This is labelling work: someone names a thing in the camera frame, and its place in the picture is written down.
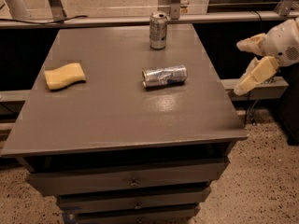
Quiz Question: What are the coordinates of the yellow sponge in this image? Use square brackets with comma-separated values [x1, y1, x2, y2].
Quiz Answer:
[44, 63, 86, 91]

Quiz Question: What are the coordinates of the metal bracket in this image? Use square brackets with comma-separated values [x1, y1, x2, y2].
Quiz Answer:
[48, 0, 66, 22]
[170, 0, 181, 20]

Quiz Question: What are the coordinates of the metal bracket centre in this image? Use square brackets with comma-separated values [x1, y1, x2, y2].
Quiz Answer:
[170, 0, 181, 20]

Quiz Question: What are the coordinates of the top grey drawer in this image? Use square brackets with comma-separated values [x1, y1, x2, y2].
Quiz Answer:
[27, 157, 229, 196]

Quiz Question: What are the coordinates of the silver blue redbull can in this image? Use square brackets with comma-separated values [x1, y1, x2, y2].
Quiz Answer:
[142, 65, 188, 89]

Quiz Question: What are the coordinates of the white pipe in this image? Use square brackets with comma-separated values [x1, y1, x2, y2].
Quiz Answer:
[4, 0, 31, 20]

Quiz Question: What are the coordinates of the grey metal rail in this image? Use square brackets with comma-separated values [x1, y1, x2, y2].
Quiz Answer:
[0, 11, 299, 29]

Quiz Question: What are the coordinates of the black cable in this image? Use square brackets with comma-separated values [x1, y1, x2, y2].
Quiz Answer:
[0, 14, 90, 25]

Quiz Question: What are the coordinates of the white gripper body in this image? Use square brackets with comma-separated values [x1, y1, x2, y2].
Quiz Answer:
[264, 19, 299, 66]

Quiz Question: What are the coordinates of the grey drawer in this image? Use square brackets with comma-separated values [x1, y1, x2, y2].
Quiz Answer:
[27, 157, 229, 196]
[57, 184, 211, 214]
[76, 204, 199, 224]

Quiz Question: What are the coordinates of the grey drawer cabinet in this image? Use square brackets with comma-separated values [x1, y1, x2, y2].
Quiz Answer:
[0, 23, 249, 224]

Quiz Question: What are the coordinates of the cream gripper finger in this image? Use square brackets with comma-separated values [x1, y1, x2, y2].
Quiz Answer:
[236, 33, 266, 56]
[234, 56, 279, 95]

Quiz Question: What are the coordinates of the lower grey beam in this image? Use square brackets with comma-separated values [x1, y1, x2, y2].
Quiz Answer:
[221, 77, 289, 101]

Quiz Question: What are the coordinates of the metal bracket left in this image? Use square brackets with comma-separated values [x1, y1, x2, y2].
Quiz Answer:
[48, 0, 66, 22]

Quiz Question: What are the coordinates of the bottom grey drawer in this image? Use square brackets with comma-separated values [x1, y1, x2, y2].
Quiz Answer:
[76, 204, 199, 224]

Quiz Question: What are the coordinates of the silver green soda can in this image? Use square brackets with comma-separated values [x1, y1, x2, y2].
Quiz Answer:
[149, 11, 168, 49]

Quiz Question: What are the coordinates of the middle grey drawer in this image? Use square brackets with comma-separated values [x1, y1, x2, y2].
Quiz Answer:
[57, 184, 211, 214]

